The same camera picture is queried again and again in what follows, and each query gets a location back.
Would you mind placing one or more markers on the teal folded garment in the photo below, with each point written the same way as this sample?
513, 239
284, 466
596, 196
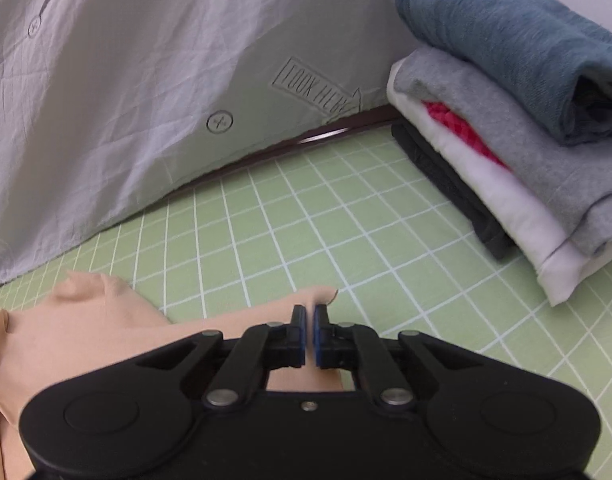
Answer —
510, 35

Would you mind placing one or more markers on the pink folded garment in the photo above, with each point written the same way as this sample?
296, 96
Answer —
455, 125

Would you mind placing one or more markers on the beige long-sleeve shirt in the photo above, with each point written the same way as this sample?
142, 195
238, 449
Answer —
86, 320

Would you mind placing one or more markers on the white folded garment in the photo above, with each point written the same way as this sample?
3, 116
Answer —
510, 210

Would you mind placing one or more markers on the black folded garment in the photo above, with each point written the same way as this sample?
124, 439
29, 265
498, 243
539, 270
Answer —
450, 180

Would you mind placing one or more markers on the grey folded garment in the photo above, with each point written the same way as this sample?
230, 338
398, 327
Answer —
535, 135

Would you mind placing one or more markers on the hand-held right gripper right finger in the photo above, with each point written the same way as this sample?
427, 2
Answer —
320, 332

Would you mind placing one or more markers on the green grid mat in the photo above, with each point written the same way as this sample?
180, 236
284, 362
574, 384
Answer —
361, 220

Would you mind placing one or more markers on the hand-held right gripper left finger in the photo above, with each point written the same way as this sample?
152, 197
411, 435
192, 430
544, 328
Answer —
301, 332

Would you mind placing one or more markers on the grey printed bed sheet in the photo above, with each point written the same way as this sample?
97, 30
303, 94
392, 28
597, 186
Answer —
136, 85

